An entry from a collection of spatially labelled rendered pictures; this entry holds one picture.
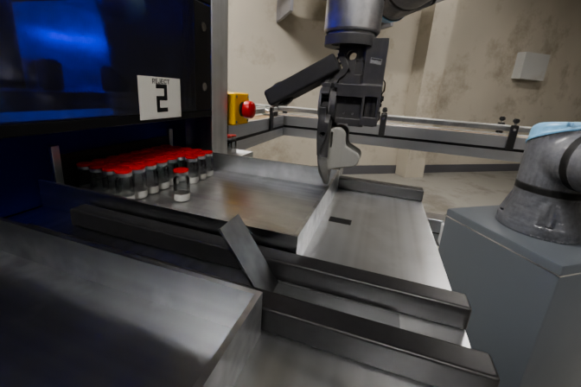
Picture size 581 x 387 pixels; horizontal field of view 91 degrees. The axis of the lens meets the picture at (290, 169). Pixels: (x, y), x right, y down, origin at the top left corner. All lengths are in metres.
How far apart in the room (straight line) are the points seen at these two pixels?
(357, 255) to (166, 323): 0.19
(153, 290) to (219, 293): 0.06
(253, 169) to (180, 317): 0.36
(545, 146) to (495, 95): 4.62
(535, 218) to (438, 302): 0.53
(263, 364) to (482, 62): 4.99
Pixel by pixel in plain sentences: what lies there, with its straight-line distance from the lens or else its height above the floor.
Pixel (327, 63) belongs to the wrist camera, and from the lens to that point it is 0.41.
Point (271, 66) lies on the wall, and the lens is 3.44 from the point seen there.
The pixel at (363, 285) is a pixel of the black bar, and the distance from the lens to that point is 0.25.
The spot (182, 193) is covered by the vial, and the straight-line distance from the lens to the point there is 0.43.
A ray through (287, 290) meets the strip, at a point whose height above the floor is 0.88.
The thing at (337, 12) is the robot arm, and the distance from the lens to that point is 0.41.
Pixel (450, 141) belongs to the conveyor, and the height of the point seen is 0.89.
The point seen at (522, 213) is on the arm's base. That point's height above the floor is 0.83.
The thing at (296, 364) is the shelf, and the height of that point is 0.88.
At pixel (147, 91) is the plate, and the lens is 0.46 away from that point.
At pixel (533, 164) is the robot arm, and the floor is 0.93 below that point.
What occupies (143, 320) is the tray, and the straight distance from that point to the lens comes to 0.25.
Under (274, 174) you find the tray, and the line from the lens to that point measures 0.54.
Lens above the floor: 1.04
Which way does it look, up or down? 15 degrees down
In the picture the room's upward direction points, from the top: 4 degrees clockwise
